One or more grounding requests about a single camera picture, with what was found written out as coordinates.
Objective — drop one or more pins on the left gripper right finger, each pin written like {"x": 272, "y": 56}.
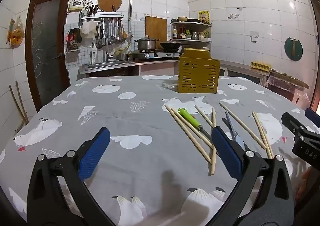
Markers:
{"x": 263, "y": 192}

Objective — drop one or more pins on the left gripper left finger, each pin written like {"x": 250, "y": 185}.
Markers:
{"x": 57, "y": 193}

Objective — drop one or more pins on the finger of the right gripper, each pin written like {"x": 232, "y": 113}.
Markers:
{"x": 293, "y": 125}
{"x": 313, "y": 116}

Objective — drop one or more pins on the kitchen counter cabinets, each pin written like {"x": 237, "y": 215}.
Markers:
{"x": 165, "y": 67}

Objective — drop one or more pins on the plastic covered side table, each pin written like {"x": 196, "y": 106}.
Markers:
{"x": 287, "y": 86}

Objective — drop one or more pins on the yellow egg tray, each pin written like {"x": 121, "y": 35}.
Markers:
{"x": 261, "y": 66}

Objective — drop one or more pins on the yellow perforated utensil holder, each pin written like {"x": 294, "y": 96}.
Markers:
{"x": 198, "y": 72}

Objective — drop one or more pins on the grey polar bear tablecloth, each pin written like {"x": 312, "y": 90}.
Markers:
{"x": 151, "y": 173}

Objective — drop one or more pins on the corner shelf with condiments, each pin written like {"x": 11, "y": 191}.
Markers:
{"x": 191, "y": 33}

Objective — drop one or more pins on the black wok pan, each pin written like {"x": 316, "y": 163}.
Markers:
{"x": 171, "y": 45}

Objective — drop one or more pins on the gas stove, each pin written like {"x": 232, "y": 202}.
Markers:
{"x": 145, "y": 56}

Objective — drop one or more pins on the steel cooking pot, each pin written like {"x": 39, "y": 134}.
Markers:
{"x": 146, "y": 44}

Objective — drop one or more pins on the rectangular wooden cutting board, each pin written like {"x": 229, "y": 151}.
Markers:
{"x": 156, "y": 28}

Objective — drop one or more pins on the dark wooden door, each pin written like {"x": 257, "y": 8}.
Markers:
{"x": 44, "y": 50}

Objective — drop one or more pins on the hanging utensil rack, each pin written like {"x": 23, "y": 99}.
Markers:
{"x": 105, "y": 29}

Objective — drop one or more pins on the round wooden cutting board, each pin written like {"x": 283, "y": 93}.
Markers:
{"x": 109, "y": 5}

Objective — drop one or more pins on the blue handle peeler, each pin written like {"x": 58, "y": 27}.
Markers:
{"x": 235, "y": 136}

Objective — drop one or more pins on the green round wall board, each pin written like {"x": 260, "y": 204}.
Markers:
{"x": 293, "y": 49}

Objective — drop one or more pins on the white wall socket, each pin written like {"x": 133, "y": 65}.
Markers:
{"x": 254, "y": 35}

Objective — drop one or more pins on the green frog handle knife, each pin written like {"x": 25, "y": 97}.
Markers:
{"x": 184, "y": 113}

